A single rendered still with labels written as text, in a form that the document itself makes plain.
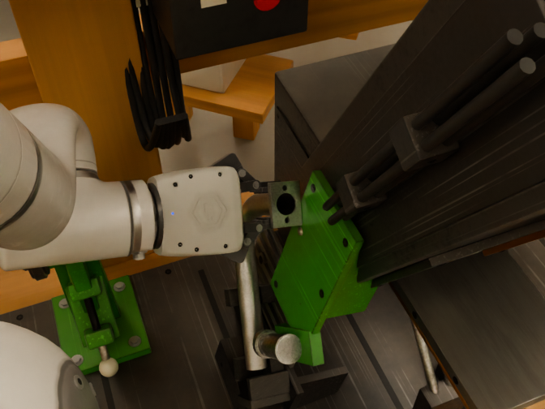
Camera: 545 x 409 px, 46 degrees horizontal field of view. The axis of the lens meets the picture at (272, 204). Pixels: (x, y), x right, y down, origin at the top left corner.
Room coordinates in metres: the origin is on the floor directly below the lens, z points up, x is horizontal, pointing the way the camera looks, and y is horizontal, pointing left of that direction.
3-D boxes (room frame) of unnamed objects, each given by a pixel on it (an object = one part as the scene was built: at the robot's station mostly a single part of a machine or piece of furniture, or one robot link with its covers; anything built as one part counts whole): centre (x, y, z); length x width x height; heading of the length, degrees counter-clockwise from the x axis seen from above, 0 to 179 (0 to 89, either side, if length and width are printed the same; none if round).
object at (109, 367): (0.46, 0.25, 0.96); 0.06 x 0.03 x 0.06; 21
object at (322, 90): (0.73, -0.17, 1.07); 0.30 x 0.18 x 0.34; 111
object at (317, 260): (0.48, -0.08, 1.17); 0.13 x 0.12 x 0.20; 111
